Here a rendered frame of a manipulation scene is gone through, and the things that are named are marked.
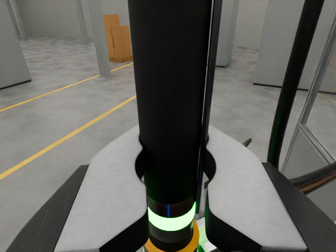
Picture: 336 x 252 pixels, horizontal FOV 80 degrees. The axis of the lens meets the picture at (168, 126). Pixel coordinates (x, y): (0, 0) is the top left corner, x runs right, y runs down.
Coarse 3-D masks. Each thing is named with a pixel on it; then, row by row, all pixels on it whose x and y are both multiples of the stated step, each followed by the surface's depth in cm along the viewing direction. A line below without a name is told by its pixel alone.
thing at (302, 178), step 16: (320, 0) 11; (304, 16) 11; (304, 32) 12; (304, 48) 12; (288, 64) 13; (288, 80) 13; (288, 96) 14; (288, 112) 14; (272, 128) 15; (272, 144) 16; (272, 160) 17; (304, 176) 22; (320, 176) 23
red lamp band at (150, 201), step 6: (150, 198) 12; (192, 198) 12; (150, 204) 12; (156, 204) 12; (162, 204) 12; (168, 204) 11; (174, 204) 11; (180, 204) 12; (186, 204) 12; (192, 204) 12; (156, 210) 12; (162, 210) 12; (168, 210) 12; (174, 210) 12; (180, 210) 12; (186, 210) 12; (168, 216) 12; (174, 216) 12
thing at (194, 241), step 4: (196, 224) 16; (196, 228) 15; (196, 232) 15; (196, 236) 15; (148, 240) 14; (192, 240) 14; (196, 240) 15; (144, 244) 14; (148, 244) 14; (152, 244) 14; (188, 244) 14; (192, 244) 14; (196, 244) 14; (148, 248) 14; (152, 248) 14; (156, 248) 14; (184, 248) 14; (188, 248) 14; (192, 248) 14
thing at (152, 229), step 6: (150, 222) 13; (192, 222) 14; (150, 228) 14; (156, 228) 13; (186, 228) 13; (156, 234) 13; (162, 234) 13; (168, 234) 13; (174, 234) 13; (180, 234) 13; (186, 234) 13; (162, 240) 13; (168, 240) 13; (174, 240) 13; (180, 240) 13
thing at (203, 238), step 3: (204, 225) 18; (198, 228) 18; (201, 228) 18; (204, 228) 18; (201, 231) 18; (204, 231) 18; (201, 234) 18; (204, 234) 18; (201, 237) 17; (204, 237) 17; (201, 240) 17; (204, 240) 17; (207, 240) 17; (198, 243) 17; (198, 249) 18
